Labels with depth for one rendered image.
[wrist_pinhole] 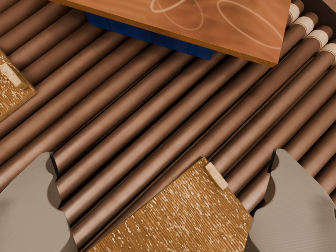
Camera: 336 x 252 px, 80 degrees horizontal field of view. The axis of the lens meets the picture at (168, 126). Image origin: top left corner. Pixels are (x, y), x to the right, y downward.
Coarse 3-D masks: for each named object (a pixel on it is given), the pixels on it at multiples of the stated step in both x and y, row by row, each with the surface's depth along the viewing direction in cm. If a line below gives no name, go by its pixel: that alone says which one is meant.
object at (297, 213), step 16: (272, 160) 11; (288, 160) 10; (272, 176) 9; (288, 176) 9; (304, 176) 9; (272, 192) 9; (288, 192) 8; (304, 192) 8; (320, 192) 8; (272, 208) 8; (288, 208) 8; (304, 208) 8; (320, 208) 8; (256, 224) 7; (272, 224) 7; (288, 224) 7; (304, 224) 7; (320, 224) 7; (256, 240) 7; (272, 240) 7; (288, 240) 7; (304, 240) 7; (320, 240) 7
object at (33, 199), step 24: (48, 168) 11; (24, 192) 9; (48, 192) 9; (0, 216) 8; (24, 216) 8; (48, 216) 8; (0, 240) 7; (24, 240) 7; (48, 240) 7; (72, 240) 7
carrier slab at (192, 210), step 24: (192, 168) 43; (168, 192) 42; (192, 192) 42; (216, 192) 42; (144, 216) 41; (168, 216) 41; (192, 216) 41; (216, 216) 41; (240, 216) 42; (120, 240) 40; (144, 240) 40; (168, 240) 40; (192, 240) 40; (216, 240) 41; (240, 240) 41
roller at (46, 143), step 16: (160, 48) 48; (128, 64) 48; (144, 64) 48; (112, 80) 47; (128, 80) 47; (96, 96) 46; (112, 96) 47; (80, 112) 45; (96, 112) 47; (64, 128) 44; (32, 144) 44; (48, 144) 44; (16, 160) 43; (32, 160) 43; (0, 176) 42; (16, 176) 43; (0, 192) 43
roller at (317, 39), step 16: (320, 32) 51; (304, 48) 50; (320, 48) 52; (288, 64) 50; (272, 80) 49; (256, 96) 48; (240, 112) 47; (224, 128) 46; (208, 144) 45; (192, 160) 44; (176, 176) 44; (144, 192) 45; (128, 208) 44; (112, 224) 43; (96, 240) 42
